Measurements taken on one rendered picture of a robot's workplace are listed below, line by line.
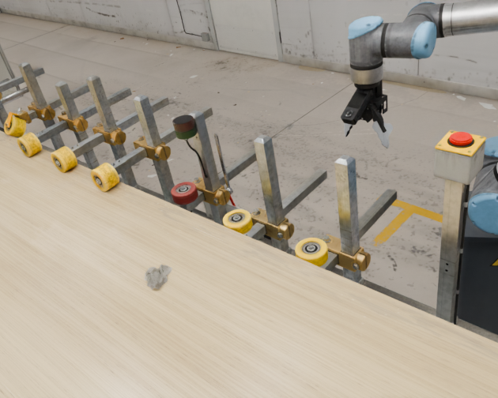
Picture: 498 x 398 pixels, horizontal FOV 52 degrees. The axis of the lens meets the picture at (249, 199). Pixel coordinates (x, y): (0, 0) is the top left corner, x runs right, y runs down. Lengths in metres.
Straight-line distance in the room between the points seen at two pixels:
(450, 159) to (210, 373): 0.62
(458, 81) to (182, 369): 3.33
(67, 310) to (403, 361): 0.78
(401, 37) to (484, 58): 2.53
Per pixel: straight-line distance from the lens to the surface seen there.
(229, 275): 1.24
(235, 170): 1.72
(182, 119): 1.46
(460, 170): 1.03
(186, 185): 1.60
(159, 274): 1.29
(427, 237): 2.69
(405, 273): 2.49
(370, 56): 1.45
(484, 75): 3.96
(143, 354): 1.15
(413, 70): 4.19
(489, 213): 1.57
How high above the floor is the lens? 1.74
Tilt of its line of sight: 35 degrees down
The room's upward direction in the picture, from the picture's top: 11 degrees counter-clockwise
